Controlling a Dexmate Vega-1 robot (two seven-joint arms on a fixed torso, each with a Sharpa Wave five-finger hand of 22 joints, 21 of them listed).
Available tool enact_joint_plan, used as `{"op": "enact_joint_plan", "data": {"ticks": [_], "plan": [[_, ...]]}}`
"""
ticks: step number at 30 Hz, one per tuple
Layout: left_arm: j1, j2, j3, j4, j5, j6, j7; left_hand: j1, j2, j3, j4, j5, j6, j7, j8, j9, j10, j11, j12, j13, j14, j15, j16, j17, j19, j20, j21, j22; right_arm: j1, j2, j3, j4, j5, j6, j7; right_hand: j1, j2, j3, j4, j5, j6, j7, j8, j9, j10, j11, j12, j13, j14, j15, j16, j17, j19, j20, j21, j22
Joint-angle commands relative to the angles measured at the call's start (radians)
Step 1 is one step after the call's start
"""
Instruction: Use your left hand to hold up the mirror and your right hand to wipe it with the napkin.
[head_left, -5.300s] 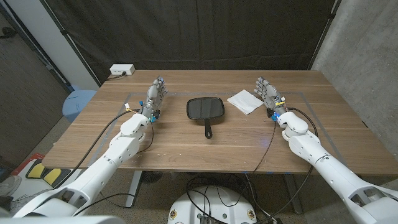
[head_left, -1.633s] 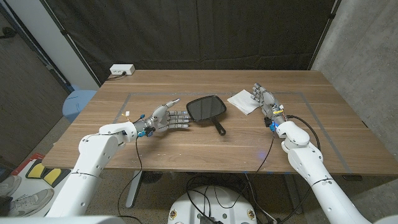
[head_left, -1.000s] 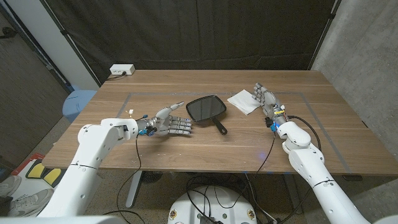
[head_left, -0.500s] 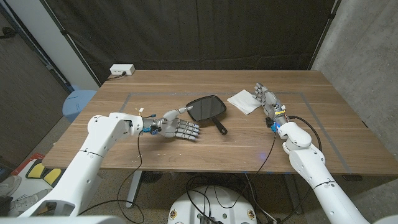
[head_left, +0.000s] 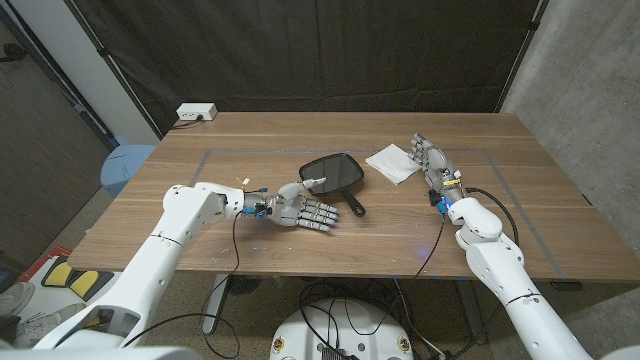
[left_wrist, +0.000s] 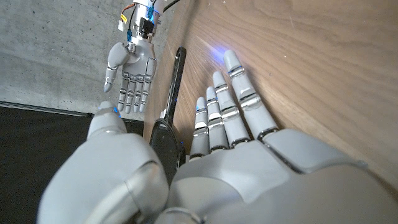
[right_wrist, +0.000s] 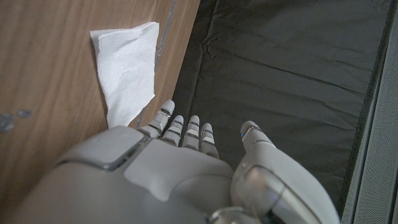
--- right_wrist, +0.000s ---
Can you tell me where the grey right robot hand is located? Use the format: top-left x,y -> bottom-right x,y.
9,99 -> 341,224

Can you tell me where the white paper napkin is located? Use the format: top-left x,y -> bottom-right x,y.
90,21 -> 160,129

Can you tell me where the black backdrop curtain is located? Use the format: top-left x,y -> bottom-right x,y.
172,0 -> 392,215

